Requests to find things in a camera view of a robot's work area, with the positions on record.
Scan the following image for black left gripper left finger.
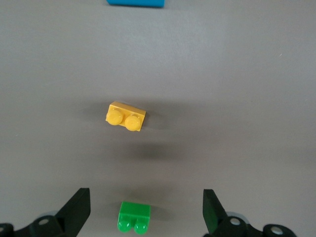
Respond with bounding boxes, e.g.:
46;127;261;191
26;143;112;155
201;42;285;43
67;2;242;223
0;188;91;237

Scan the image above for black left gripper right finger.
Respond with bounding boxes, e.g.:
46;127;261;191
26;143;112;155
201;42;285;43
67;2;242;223
202;189;297;237

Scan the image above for yellow two-stud block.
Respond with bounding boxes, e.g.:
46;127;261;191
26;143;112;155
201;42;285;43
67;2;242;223
105;100;147;133

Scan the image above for green two-stud block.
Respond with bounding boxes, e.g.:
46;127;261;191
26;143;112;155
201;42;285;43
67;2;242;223
117;201;152;235

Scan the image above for blue three-stud block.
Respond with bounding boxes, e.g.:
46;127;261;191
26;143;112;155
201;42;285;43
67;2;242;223
106;0;165;8

